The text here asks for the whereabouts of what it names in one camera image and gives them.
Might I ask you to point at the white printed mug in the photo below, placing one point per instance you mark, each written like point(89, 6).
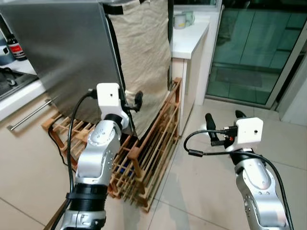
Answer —
point(180, 21)

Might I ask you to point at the pale green mug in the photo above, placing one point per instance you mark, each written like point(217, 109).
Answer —
point(190, 18)

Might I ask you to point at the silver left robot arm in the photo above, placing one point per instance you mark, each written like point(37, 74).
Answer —
point(98, 148)

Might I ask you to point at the wooden wine rack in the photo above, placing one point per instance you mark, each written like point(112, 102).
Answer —
point(153, 143)

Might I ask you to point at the glass sliding door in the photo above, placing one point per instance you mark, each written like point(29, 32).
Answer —
point(254, 48)

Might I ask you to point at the beige linen cloth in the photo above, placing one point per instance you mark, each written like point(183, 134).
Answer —
point(144, 62)

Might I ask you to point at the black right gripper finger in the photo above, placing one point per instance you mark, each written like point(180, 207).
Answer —
point(240, 115)
point(211, 127)

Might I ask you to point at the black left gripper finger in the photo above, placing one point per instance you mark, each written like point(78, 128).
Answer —
point(139, 100)

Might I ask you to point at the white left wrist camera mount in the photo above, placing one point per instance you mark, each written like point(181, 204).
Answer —
point(108, 95)

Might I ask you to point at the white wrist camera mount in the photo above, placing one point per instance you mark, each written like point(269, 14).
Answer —
point(108, 95)
point(250, 132)

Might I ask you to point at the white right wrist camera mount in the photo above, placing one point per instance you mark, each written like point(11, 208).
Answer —
point(250, 132)

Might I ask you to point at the grey mini fridge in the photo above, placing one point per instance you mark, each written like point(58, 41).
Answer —
point(62, 48)

